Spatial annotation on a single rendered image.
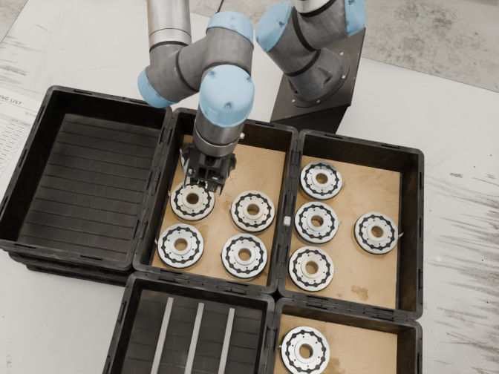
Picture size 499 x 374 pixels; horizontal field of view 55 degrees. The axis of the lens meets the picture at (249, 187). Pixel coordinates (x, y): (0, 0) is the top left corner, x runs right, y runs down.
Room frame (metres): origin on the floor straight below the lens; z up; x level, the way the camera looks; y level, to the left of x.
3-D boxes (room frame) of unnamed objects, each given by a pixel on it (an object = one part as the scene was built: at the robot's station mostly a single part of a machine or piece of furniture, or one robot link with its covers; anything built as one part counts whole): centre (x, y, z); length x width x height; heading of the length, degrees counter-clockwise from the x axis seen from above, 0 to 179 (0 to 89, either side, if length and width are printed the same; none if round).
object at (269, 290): (0.40, 0.06, 0.92); 0.40 x 0.30 x 0.02; 0
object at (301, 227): (0.40, -0.17, 0.86); 0.10 x 0.10 x 0.01
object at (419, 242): (0.40, -0.24, 0.92); 0.40 x 0.30 x 0.02; 0
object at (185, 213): (0.41, 0.13, 0.86); 0.10 x 0.10 x 0.01
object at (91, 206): (0.41, 0.36, 0.87); 0.40 x 0.30 x 0.11; 0
